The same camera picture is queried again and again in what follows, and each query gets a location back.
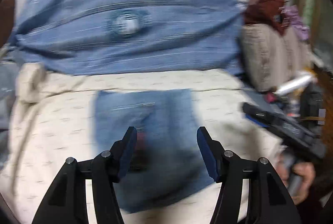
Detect blue denim jeans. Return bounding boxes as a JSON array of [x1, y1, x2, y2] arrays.
[[94, 89, 213, 213]]

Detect brown headboard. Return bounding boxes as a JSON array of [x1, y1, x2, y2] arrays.
[[0, 0, 16, 47]]

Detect white plastic roll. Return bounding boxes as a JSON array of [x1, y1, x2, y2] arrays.
[[274, 74, 314, 96]]

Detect black box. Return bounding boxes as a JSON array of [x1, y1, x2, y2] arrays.
[[299, 83, 326, 136]]

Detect dark red cloth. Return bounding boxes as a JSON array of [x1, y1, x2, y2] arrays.
[[244, 0, 290, 35]]

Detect person's right hand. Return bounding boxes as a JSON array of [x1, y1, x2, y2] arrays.
[[275, 148, 317, 205]]

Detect striped beige cushion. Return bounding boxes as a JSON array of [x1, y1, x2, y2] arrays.
[[240, 24, 311, 93]]

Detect cream leaf-print quilt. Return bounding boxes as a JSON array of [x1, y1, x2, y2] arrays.
[[1, 63, 280, 223]]

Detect blue plaid blanket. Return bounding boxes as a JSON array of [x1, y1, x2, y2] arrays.
[[9, 0, 243, 75]]

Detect purple cloth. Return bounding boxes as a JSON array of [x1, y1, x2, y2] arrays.
[[285, 5, 310, 41]]

